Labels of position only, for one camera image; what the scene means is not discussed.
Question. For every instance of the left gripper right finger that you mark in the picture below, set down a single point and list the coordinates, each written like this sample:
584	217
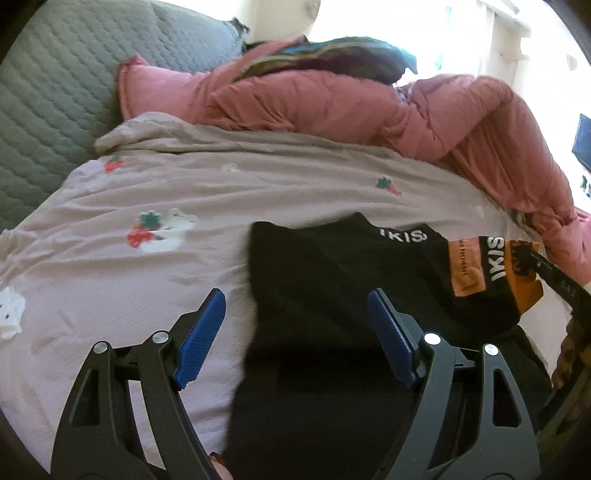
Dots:
469	421

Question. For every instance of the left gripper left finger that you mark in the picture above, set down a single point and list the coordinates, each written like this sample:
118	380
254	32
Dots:
97	436

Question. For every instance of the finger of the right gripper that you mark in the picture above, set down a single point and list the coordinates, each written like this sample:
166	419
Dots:
575	295

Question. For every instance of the orange clothing tag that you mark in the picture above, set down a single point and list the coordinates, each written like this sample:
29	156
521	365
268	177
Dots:
487	268

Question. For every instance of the black garment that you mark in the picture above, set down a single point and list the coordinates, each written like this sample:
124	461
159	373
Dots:
319	399

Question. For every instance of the dark monitor screen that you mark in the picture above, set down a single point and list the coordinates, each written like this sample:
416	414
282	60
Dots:
582	143

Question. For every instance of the mauve printed bed sheet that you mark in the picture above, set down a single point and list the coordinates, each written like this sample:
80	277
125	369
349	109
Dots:
138	235

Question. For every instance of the pink quilted comforter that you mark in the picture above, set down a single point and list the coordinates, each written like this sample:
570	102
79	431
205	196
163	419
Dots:
477	127

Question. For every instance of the multicolour striped blanket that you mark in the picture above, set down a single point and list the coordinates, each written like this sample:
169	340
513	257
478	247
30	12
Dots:
357	57

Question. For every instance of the grey quilted headboard cushion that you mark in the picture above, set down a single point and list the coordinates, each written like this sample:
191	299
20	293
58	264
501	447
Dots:
58	83

